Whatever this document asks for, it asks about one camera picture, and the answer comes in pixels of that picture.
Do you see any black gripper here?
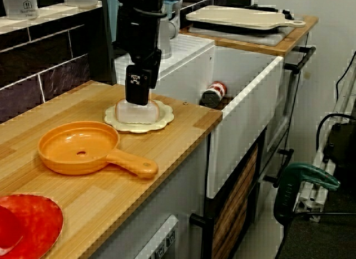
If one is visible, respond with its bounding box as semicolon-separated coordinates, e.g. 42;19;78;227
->
112;8;167;106

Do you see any cream scalloped plate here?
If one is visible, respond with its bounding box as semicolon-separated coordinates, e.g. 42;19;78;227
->
104;100;175;134

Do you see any grey toy faucet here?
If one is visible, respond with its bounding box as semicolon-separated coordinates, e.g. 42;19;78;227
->
160;0;184;60

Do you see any red toy tomato can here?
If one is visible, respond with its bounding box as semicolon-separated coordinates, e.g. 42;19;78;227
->
201;80;228;108

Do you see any long wooden countertop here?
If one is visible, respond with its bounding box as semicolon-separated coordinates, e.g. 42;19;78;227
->
0;80;224;259

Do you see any orange toy frying pan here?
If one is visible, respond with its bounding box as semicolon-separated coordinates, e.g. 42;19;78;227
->
38;121;159;179

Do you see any white toy sink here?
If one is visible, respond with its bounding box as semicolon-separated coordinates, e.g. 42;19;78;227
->
114;33;285;199

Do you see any cream cutting board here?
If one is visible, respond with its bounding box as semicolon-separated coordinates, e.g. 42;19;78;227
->
185;4;306;31

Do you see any white toy kitchen cabinet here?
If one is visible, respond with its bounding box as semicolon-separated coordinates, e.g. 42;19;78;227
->
91;30;314;259

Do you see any grey stove tray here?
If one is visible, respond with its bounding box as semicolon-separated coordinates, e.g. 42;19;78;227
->
185;23;295;47

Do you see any white jar with print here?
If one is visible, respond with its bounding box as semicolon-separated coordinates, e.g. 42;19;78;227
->
2;0;39;20

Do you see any wooden slat drawer front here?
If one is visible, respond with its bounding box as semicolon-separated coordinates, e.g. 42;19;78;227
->
212;146;259;259

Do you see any grey toy dishwasher front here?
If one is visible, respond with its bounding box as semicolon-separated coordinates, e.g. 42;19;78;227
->
133;214;180;259

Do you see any short wooden countertop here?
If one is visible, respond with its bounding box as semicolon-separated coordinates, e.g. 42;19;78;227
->
179;15;319;58

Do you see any red plate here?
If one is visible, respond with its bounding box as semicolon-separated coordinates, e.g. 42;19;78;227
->
0;194;65;259

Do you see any green power tool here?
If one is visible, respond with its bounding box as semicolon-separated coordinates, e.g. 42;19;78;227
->
274;162;342;223

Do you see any red round toy food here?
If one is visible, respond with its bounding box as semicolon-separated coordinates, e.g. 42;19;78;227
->
0;204;24;250

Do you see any black box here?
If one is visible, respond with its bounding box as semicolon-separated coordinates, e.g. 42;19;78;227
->
324;122;356;182

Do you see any black upright post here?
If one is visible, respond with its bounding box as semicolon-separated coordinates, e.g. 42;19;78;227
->
88;0;119;86

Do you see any black cabinet handle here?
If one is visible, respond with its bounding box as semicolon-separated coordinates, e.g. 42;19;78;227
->
263;149;295;189
189;213;215;259
283;46;317;75

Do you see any thick black cable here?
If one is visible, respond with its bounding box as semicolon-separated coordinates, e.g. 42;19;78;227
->
317;113;356;159

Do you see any thin black cable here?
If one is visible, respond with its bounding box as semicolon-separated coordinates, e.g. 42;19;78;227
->
335;50;356;101

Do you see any aluminium frame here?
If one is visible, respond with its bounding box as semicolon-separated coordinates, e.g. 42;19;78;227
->
294;72;356;222

